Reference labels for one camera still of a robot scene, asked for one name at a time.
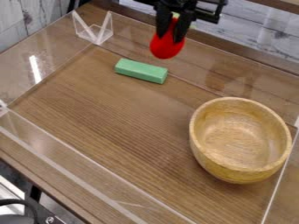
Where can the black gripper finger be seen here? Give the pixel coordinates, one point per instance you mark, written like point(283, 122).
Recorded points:
point(187, 15)
point(163, 19)

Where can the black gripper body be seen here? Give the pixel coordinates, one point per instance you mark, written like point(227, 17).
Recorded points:
point(203, 9)

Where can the red plush fruit green leaf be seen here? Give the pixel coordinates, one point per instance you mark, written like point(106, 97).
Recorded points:
point(163, 47)

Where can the light wooden bowl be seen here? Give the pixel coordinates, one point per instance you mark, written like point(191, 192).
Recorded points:
point(241, 140)

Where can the green rectangular block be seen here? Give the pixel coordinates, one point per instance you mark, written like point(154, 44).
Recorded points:
point(142, 71)

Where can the black table leg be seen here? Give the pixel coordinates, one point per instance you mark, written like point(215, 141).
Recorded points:
point(35, 193)

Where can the black device bottom left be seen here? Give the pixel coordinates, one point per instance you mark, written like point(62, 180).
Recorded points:
point(35, 217)

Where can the clear acrylic corner bracket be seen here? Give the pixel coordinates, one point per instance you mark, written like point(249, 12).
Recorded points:
point(96, 34)

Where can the clear acrylic tray wall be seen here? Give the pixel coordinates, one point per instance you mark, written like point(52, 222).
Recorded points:
point(87, 187)

